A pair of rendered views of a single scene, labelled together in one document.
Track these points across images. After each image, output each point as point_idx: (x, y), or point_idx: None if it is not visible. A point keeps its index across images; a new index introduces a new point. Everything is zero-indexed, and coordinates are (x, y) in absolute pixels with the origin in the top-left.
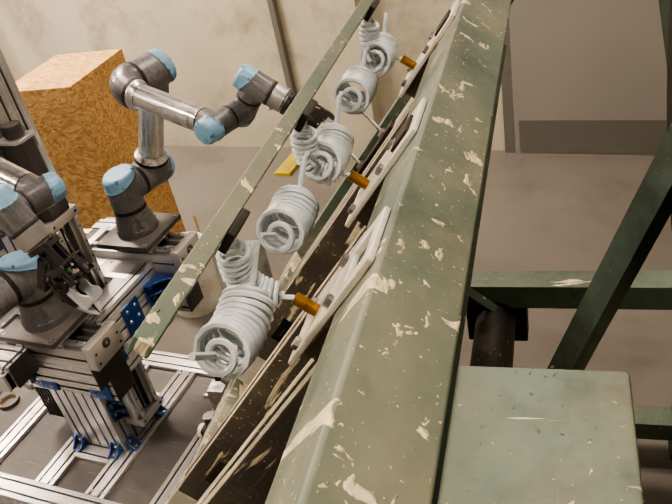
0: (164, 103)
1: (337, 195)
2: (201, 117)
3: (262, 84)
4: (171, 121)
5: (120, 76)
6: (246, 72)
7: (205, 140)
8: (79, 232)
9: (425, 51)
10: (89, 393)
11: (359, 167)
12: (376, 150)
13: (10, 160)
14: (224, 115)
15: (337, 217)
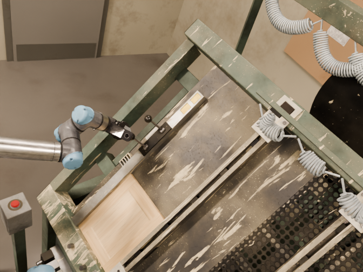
0: (25, 149)
1: (90, 154)
2: (67, 153)
3: (98, 118)
4: (30, 160)
5: None
6: (89, 113)
7: (74, 168)
8: None
9: (286, 124)
10: None
11: (146, 148)
12: (160, 140)
13: None
14: (79, 145)
15: (208, 195)
